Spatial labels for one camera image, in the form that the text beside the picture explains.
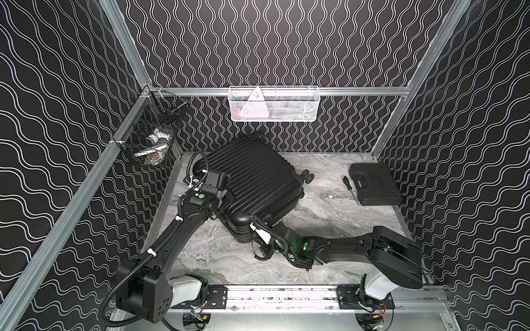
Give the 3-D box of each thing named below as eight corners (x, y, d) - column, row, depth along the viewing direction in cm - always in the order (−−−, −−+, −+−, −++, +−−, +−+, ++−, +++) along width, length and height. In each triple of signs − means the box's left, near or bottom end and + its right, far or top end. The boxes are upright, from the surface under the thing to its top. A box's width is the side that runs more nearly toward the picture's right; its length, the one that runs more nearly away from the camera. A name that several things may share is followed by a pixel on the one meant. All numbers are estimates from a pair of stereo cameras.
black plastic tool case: (359, 206, 102) (365, 198, 96) (348, 171, 115) (352, 163, 110) (403, 206, 102) (411, 198, 96) (386, 171, 116) (392, 163, 110)
